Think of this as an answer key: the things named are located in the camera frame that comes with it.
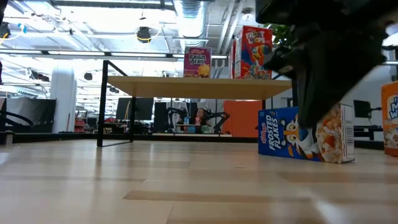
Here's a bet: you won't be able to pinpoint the distant small wooden shelf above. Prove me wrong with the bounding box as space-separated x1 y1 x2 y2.
175 123 203 135

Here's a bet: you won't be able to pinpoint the wooden shelf black metal legs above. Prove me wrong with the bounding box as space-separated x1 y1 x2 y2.
96 60 299 148

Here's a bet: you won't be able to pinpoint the blue Frosted Flakes cereal box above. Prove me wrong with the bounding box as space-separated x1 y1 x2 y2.
257 103 356 164

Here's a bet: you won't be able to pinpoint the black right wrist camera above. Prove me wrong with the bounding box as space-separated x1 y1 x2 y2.
263 46 298 79

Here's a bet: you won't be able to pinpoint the black computer tower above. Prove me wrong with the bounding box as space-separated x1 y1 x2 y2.
154 101 168 133

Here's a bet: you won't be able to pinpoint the black office desk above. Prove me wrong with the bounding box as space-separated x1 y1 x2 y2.
354 124 384 141

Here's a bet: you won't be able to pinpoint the black monitor on arm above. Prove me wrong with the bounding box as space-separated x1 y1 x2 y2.
353 99 373 119

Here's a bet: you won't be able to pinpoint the black dome camera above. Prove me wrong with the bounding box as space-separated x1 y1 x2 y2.
136 26 152 44

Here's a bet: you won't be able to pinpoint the long linear light strip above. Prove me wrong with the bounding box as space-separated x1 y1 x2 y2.
0 48 229 62

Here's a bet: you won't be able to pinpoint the black lamp yellow cable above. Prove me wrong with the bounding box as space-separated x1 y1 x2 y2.
0 21 12 40

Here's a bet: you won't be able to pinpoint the purple Raisin Bran cereal box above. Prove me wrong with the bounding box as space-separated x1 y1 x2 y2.
183 46 213 78

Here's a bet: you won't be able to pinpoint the person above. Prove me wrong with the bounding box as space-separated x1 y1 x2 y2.
193 108 208 127

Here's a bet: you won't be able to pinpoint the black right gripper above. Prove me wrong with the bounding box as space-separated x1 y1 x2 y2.
292 24 387 129

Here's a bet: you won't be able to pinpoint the grey metal bracket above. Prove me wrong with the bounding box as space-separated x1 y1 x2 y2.
0 130 15 146

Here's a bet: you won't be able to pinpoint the orange Mini Wheats cereal box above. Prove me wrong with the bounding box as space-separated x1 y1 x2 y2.
381 80 398 157

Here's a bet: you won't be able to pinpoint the red storage items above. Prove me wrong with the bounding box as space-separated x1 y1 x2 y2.
73 117 87 134

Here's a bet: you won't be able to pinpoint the dark curtain panel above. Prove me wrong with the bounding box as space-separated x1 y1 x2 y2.
6 98 57 134

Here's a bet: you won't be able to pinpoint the black computer monitor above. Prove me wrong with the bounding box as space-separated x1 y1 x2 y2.
116 97 155 121

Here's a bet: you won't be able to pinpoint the white round column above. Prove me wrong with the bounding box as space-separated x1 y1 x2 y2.
50 68 78 134

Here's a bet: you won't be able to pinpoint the silver ventilation duct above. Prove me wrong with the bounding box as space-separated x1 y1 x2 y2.
174 0 206 52

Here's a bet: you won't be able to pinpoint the orange partition panel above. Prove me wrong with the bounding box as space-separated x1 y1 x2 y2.
222 100 264 138

